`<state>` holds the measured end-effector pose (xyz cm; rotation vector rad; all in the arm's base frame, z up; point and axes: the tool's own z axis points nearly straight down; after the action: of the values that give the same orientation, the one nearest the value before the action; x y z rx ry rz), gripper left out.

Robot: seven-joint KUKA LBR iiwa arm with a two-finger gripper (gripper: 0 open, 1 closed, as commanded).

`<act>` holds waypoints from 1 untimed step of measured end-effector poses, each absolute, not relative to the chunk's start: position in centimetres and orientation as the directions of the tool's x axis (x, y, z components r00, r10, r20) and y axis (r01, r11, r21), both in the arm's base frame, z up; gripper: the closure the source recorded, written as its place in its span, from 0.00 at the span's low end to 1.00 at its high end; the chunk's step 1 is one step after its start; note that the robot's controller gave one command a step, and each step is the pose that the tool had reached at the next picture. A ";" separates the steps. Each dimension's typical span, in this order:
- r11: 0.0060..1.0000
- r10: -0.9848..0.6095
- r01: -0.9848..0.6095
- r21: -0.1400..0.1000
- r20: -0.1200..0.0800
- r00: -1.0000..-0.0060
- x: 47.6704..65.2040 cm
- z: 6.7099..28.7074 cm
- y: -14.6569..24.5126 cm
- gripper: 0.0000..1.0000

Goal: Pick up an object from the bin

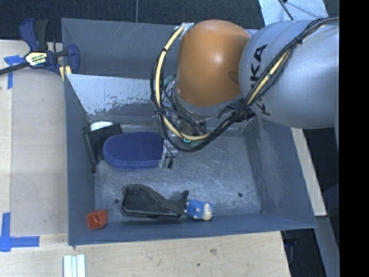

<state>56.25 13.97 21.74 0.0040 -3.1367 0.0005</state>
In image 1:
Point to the black pouch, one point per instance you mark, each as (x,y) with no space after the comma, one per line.
(96,143)

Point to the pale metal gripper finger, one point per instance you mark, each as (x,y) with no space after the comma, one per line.
(168,146)
(163,161)

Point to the blue and cream toy figure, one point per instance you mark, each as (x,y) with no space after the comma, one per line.
(199,209)

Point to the white round object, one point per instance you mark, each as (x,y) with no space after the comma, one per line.
(101,125)

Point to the grey metal bin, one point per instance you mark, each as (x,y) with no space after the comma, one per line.
(219,177)

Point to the black stapler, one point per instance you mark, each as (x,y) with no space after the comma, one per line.
(144,203)

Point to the blue oval sponge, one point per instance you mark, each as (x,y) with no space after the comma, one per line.
(132,150)

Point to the red-orange cube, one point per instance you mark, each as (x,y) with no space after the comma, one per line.
(97,219)

